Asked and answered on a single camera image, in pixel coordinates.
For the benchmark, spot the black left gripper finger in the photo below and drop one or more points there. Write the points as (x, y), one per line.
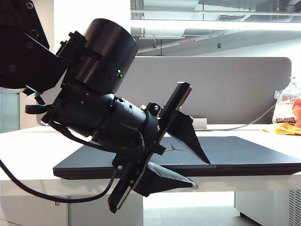
(160, 181)
(185, 134)

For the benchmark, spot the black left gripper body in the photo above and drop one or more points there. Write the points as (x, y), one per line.
(173, 101)

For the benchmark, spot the black laptop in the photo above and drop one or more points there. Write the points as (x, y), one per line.
(235, 153)

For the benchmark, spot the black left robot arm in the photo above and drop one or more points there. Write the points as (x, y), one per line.
(105, 47)

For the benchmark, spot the grey fabric desk divider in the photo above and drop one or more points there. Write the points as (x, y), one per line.
(223, 94)

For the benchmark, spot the red ceiling sign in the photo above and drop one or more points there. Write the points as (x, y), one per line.
(187, 42)

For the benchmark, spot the hanging ceiling lamp fixture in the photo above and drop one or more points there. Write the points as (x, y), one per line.
(162, 36)

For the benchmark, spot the white drawer cabinet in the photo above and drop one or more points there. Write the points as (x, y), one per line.
(89, 214)

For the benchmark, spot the long ceiling light strip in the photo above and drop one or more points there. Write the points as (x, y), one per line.
(211, 24)

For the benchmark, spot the yellow cloth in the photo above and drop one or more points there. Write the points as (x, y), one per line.
(279, 129)

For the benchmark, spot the white plastic bag red print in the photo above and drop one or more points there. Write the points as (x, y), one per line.
(283, 108)

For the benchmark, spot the ceiling air vent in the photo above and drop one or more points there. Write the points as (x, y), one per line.
(231, 18)

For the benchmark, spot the white cabinet with vent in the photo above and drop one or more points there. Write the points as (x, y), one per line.
(265, 204)

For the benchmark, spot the orange red plastic bag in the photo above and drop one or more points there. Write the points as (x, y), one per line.
(297, 107)

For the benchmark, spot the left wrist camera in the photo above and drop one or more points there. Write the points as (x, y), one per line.
(152, 108)

